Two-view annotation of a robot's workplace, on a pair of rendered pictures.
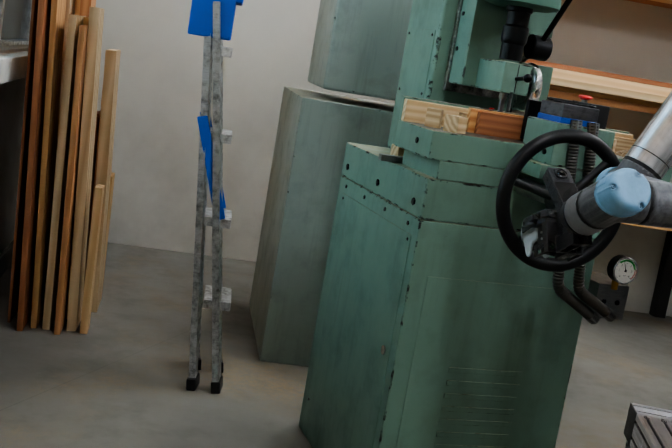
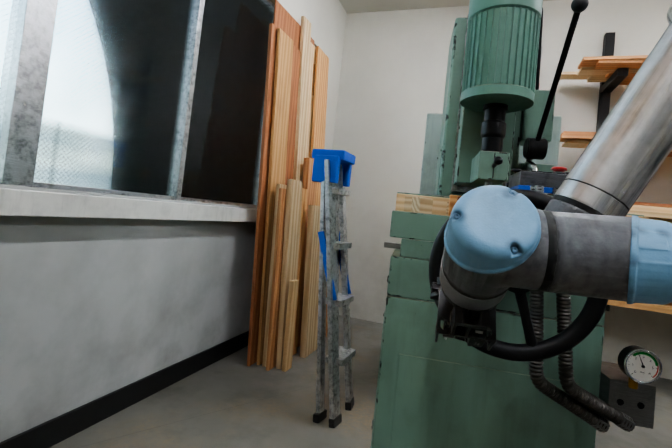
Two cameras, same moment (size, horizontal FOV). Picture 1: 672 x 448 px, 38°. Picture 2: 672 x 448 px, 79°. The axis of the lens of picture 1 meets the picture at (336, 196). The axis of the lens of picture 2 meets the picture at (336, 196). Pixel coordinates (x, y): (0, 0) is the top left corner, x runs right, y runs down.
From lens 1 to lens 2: 127 cm
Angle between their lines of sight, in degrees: 31
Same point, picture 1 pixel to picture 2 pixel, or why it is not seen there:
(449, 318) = (427, 401)
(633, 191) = (497, 222)
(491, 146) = not seen: hidden behind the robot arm
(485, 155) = not seen: hidden behind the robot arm
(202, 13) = (319, 167)
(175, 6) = (381, 190)
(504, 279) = (487, 363)
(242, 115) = not seen: hidden behind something
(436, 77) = (444, 182)
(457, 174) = (421, 251)
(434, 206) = (400, 283)
